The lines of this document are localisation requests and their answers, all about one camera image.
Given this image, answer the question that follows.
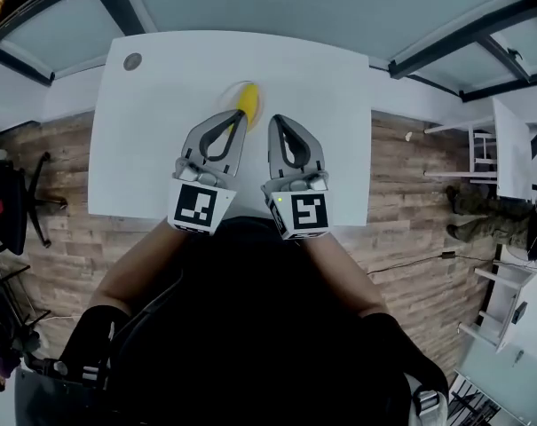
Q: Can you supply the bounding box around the black office chair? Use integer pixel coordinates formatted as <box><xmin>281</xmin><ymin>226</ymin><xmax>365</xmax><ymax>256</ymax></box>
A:
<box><xmin>0</xmin><ymin>151</ymin><xmax>69</xmax><ymax>257</ymax></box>

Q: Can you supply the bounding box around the clear plate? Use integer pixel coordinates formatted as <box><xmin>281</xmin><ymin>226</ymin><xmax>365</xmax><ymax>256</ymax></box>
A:
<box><xmin>219</xmin><ymin>80</ymin><xmax>266</xmax><ymax>132</ymax></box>

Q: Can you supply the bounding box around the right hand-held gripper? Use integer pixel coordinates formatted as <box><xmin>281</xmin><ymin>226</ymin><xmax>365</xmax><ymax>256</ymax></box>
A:
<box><xmin>259</xmin><ymin>114</ymin><xmax>333</xmax><ymax>241</ymax></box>

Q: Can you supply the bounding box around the white wooden chair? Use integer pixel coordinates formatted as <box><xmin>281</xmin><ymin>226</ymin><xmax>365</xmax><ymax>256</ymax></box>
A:
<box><xmin>422</xmin><ymin>114</ymin><xmax>500</xmax><ymax>182</ymax></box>

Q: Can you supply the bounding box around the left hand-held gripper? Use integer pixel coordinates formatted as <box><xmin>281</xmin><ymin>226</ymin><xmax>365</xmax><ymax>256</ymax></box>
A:
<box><xmin>166</xmin><ymin>109</ymin><xmax>249</xmax><ymax>237</ymax></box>

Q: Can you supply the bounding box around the grey table cable grommet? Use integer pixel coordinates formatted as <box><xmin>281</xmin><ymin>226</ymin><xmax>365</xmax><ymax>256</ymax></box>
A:
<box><xmin>122</xmin><ymin>51</ymin><xmax>144</xmax><ymax>73</ymax></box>

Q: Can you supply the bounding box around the yellow corn cob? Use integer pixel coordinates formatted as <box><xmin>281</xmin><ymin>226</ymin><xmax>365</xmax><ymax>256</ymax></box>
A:
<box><xmin>236</xmin><ymin>83</ymin><xmax>261</xmax><ymax>126</ymax></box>

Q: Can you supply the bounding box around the white low table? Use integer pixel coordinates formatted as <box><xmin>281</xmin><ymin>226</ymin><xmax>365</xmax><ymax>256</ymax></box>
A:
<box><xmin>457</xmin><ymin>262</ymin><xmax>537</xmax><ymax>355</ymax></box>

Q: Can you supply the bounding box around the black floor cable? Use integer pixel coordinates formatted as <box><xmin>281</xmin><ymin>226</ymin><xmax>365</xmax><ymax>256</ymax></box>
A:
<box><xmin>366</xmin><ymin>250</ymin><xmax>495</xmax><ymax>277</ymax></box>

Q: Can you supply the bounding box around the white side desk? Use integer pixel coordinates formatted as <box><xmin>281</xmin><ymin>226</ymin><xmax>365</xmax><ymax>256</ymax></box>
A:
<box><xmin>491</xmin><ymin>97</ymin><xmax>536</xmax><ymax>201</ymax></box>

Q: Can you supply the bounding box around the person's right forearm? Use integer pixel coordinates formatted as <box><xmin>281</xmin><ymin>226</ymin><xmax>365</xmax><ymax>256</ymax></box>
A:
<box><xmin>294</xmin><ymin>230</ymin><xmax>391</xmax><ymax>320</ymax></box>

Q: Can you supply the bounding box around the person's left forearm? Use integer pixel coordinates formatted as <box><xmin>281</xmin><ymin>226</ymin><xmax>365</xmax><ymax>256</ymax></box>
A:
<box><xmin>87</xmin><ymin>218</ymin><xmax>193</xmax><ymax>315</ymax></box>

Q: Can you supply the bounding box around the person's black clothing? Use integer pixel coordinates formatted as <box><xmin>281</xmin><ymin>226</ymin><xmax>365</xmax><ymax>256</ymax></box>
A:
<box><xmin>57</xmin><ymin>216</ymin><xmax>450</xmax><ymax>426</ymax></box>

